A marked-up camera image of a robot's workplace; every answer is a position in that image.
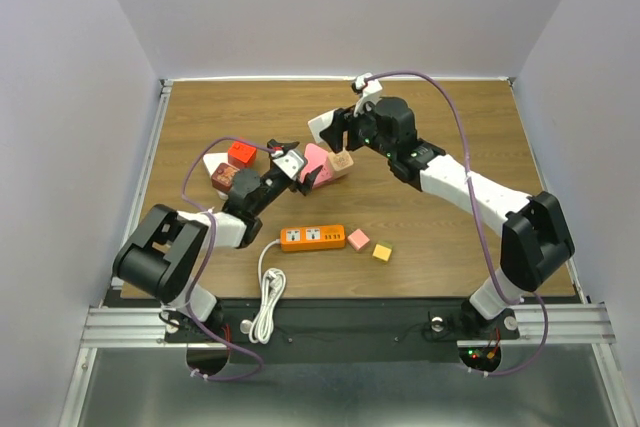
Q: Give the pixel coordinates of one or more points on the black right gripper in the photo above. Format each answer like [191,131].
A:
[341,121]

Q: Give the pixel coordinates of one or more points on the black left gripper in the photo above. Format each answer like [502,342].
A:
[305,186]

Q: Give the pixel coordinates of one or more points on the white cube socket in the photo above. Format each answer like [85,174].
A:
[316,124]

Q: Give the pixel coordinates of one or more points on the pink triangular socket adapter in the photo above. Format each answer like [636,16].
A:
[317,157]

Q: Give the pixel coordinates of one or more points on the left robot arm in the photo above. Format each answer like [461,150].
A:
[159,256]

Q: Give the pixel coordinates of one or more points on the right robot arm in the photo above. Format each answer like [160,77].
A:
[535,237]

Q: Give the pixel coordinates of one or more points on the beige dragon cube socket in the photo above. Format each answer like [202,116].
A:
[339,164]

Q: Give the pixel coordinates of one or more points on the bright red cube socket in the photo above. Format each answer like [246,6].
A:
[241,155]

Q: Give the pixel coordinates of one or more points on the orange power strip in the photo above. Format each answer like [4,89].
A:
[313,238]

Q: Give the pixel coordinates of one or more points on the dark red cube socket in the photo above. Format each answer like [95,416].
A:
[222,177]

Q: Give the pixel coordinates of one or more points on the white power strip base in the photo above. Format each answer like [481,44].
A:
[211,161]

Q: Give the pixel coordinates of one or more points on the pink cube socket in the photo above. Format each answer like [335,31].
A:
[358,240]

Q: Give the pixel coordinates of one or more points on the yellow green cube socket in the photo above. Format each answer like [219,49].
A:
[382,252]

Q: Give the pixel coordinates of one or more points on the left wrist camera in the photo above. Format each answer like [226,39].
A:
[288,162]

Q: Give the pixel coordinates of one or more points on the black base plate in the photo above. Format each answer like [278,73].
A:
[313,331]

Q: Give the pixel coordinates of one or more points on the aluminium rail frame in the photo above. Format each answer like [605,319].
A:
[87,356]

